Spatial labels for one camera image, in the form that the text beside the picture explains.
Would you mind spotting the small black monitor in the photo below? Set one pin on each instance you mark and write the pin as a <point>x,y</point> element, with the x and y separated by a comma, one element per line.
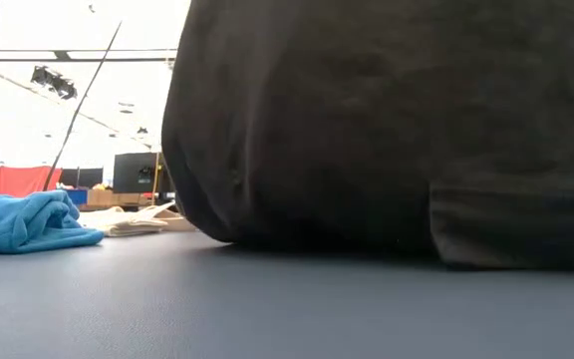
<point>83,178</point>

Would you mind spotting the bright blue garment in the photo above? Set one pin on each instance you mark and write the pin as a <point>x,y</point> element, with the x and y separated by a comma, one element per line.
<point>23,224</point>

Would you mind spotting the dark grey garment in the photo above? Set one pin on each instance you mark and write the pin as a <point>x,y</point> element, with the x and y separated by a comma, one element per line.
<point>391,139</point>

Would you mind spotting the brown cardboard box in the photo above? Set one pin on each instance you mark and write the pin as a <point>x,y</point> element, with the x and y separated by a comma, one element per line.
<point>117,198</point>

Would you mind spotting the red cloth partition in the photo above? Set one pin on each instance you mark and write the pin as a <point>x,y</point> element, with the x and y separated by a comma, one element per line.
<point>20,180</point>

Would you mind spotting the black ceiling spotlight fixture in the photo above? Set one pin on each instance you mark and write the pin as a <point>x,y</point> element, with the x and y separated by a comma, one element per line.
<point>54,82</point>

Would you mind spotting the large black monitor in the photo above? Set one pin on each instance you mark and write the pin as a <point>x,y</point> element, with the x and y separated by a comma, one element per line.
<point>137,172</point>

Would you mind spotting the overhead light bar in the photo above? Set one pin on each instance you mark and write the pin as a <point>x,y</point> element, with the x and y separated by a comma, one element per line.
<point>68,55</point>

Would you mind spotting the small blue box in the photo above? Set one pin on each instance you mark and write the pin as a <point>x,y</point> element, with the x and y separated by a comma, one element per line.
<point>79,195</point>

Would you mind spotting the white canvas tote bag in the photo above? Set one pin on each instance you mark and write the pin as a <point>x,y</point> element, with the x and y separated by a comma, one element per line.
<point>127,222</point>

